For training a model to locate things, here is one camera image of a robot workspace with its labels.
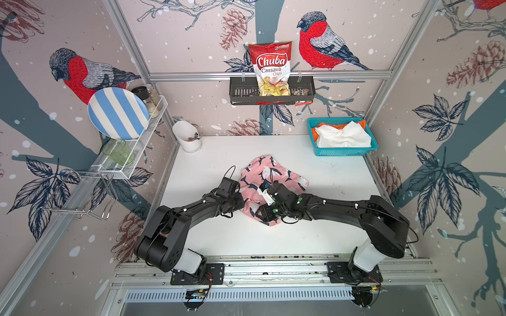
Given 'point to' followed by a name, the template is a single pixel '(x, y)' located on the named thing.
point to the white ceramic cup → (188, 135)
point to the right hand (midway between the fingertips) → (258, 212)
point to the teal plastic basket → (313, 122)
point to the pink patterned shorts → (265, 169)
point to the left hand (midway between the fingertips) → (245, 199)
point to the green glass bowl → (118, 150)
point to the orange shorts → (334, 126)
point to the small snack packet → (299, 91)
